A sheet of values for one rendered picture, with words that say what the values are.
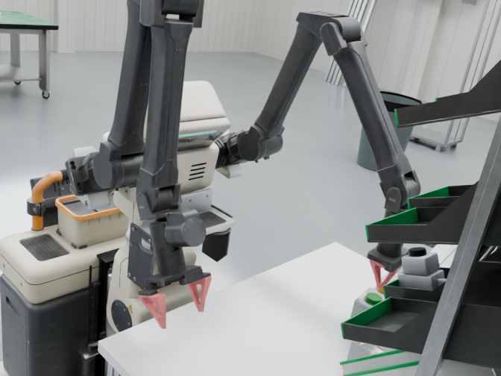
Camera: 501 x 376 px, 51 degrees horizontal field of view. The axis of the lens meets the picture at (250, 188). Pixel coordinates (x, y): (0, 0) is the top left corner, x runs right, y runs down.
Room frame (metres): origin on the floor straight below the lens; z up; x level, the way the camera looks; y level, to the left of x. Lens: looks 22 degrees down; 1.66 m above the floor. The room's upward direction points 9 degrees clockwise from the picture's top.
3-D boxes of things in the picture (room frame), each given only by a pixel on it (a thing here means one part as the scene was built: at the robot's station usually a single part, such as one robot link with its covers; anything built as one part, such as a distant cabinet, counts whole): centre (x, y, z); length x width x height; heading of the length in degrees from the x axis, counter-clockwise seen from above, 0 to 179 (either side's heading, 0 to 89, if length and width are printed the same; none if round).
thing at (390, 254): (1.11, -0.34, 1.12); 0.10 x 0.07 x 0.07; 146
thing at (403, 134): (5.27, -1.27, 0.36); 0.54 x 0.54 x 0.72
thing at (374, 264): (1.12, -0.35, 1.05); 0.07 x 0.07 x 0.09; 56
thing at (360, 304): (1.18, -0.38, 0.93); 0.21 x 0.07 x 0.06; 146
